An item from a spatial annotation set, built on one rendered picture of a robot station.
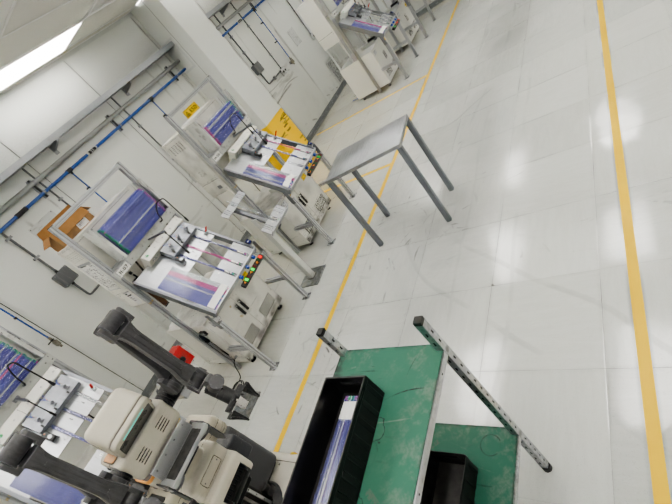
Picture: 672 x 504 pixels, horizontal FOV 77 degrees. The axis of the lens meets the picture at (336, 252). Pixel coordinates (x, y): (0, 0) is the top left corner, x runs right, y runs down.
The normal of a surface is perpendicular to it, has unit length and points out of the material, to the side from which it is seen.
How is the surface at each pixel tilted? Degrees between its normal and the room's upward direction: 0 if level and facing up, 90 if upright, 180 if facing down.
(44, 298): 90
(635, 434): 0
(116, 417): 42
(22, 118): 90
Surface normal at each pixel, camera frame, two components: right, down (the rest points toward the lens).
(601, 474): -0.60, -0.65
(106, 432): 0.06, -0.63
